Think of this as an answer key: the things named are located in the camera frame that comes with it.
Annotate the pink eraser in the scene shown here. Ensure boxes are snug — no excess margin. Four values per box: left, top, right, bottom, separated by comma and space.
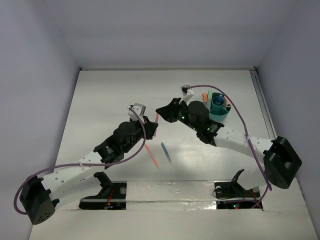
224, 96, 232, 108

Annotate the aluminium rail right side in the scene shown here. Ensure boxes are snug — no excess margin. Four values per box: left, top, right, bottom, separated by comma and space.
249, 66, 291, 178

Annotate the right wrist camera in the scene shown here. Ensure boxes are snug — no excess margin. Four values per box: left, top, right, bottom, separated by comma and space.
179, 85, 194, 104

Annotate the red purple pen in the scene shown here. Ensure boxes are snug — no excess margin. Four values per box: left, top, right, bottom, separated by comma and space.
153, 113, 159, 137

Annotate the orange pen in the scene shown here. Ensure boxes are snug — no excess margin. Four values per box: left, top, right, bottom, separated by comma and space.
144, 144, 159, 168

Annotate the orange capped highlighter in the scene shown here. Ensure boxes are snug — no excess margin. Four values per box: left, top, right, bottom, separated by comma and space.
202, 92, 208, 104

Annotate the teal round organizer container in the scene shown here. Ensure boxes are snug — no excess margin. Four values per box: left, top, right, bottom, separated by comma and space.
209, 91, 231, 122

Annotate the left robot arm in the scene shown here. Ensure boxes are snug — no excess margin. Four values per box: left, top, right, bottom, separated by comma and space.
13, 116, 159, 225

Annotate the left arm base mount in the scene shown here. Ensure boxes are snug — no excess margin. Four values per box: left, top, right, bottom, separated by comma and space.
78, 171, 127, 211

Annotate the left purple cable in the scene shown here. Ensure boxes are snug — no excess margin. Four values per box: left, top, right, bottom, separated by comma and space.
14, 108, 147, 216

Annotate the purple cable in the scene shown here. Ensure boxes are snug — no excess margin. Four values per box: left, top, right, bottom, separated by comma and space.
14, 108, 147, 216
187, 84, 272, 209

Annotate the green highlighter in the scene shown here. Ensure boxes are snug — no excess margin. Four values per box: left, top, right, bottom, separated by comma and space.
206, 90, 213, 111

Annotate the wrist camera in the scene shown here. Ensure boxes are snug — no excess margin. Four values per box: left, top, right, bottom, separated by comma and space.
179, 85, 194, 104
128, 103, 146, 122

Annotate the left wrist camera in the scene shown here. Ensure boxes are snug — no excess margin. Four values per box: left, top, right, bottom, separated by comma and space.
128, 103, 146, 122

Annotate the blue pen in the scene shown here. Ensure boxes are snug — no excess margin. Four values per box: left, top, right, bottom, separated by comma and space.
160, 142, 172, 164

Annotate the small blue-cap glue bottle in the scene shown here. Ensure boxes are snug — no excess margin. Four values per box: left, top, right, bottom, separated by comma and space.
216, 94, 224, 106

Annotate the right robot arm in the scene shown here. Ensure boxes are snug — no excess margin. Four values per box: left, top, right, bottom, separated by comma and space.
156, 98, 302, 196

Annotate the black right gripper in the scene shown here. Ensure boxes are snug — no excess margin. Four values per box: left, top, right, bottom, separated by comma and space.
156, 98, 200, 132

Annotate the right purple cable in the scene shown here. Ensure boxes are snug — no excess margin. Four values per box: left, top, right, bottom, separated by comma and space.
187, 84, 272, 209

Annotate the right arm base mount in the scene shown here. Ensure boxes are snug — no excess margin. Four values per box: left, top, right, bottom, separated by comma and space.
212, 169, 261, 210

